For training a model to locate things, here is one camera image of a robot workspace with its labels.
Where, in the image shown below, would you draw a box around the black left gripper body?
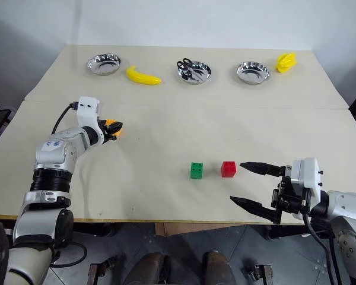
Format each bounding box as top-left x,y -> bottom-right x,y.
97,119 -> 117,145

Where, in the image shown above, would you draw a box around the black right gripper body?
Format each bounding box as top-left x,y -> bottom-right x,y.
271,170 -> 312,215

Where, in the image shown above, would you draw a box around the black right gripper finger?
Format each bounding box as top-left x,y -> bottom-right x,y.
239,161 -> 286,178
229,195 -> 283,225

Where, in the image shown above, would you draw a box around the yellow toy cube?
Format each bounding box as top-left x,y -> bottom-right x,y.
106,118 -> 125,139

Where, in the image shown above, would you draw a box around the red toy cube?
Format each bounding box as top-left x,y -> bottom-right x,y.
221,161 -> 237,178

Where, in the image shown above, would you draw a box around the steel bowl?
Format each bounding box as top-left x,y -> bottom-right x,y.
236,61 -> 272,86
86,53 -> 122,77
176,59 -> 212,86

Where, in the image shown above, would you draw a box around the brown cardboard piece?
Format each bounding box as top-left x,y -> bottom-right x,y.
154,222 -> 247,238

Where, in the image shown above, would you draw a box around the green toy cube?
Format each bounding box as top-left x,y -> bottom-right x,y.
190,161 -> 205,180

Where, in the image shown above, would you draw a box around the dark rounded shape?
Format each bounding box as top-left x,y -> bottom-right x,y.
202,250 -> 237,285
126,251 -> 167,285

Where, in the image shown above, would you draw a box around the yellow toy banana bunch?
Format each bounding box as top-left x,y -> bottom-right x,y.
275,52 -> 298,74

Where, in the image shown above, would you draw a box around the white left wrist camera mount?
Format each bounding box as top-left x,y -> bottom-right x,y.
77,96 -> 103,145

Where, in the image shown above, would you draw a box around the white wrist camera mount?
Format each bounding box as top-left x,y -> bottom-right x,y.
77,96 -> 103,145
290,157 -> 323,221

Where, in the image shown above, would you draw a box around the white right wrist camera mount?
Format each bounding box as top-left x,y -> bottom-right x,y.
290,157 -> 323,221

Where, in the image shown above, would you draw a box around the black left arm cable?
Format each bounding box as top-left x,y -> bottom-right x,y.
51,102 -> 80,138

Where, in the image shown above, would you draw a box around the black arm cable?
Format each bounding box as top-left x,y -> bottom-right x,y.
51,102 -> 80,138
301,204 -> 344,285

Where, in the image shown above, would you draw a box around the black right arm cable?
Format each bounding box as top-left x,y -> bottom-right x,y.
301,204 -> 344,285

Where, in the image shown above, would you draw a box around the metal floor bracket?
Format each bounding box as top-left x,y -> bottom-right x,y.
88,256 -> 119,285
243,261 -> 274,285

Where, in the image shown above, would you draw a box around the black handled scissors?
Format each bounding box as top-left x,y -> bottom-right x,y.
176,58 -> 205,82

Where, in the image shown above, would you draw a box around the black floor cable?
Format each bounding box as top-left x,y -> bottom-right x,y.
49,241 -> 88,269

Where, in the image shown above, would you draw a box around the black strap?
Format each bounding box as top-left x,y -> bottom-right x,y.
0,221 -> 11,285

